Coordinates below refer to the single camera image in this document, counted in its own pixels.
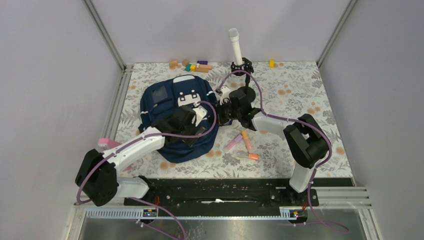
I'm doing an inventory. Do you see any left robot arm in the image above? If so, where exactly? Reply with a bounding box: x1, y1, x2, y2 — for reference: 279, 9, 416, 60
75, 105, 209, 207

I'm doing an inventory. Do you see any navy blue student backpack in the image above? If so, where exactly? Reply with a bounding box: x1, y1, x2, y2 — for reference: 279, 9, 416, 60
138, 74, 219, 164

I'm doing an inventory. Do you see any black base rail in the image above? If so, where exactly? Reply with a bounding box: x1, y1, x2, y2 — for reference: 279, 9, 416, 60
142, 178, 319, 217

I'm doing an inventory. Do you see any purple toy block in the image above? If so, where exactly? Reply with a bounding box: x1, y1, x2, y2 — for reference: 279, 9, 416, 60
196, 60, 208, 65

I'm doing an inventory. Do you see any black microphone stand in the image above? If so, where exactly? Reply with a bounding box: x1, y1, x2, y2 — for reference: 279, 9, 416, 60
230, 57, 256, 103

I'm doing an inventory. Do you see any white microphone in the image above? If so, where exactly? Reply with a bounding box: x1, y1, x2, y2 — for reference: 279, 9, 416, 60
228, 28, 244, 66

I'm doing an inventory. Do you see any pink highlighter pen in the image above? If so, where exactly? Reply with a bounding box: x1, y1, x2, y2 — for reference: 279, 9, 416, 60
223, 134, 243, 152

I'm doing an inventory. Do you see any pink box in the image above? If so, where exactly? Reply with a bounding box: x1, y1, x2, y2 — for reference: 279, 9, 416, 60
97, 138, 122, 157

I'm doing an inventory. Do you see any grey orange-capped marker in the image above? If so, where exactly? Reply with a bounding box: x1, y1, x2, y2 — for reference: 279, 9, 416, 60
234, 150, 260, 161

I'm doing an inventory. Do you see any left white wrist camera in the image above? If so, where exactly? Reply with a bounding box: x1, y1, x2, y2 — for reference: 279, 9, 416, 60
192, 105, 208, 127

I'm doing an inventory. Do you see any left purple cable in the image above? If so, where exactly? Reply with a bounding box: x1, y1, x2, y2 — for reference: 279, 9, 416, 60
76, 100, 218, 240

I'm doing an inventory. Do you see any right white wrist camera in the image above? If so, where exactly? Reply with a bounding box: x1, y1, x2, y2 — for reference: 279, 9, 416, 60
215, 85, 231, 105

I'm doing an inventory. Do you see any round wooden block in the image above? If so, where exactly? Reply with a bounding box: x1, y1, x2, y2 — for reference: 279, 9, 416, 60
181, 59, 190, 67

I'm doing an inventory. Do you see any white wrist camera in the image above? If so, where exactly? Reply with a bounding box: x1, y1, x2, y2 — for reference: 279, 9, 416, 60
192, 105, 208, 127
215, 85, 231, 105

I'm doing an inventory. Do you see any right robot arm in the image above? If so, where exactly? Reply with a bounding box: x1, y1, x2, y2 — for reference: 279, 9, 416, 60
216, 87, 330, 206

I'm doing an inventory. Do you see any teal toy block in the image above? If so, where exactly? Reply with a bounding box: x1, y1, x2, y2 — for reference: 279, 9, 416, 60
185, 64, 193, 72

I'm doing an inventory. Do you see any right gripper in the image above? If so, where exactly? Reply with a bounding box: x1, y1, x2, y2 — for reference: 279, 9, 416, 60
209, 99, 242, 126

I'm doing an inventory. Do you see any long tan wooden block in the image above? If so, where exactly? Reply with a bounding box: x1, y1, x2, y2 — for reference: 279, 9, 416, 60
194, 64, 213, 73

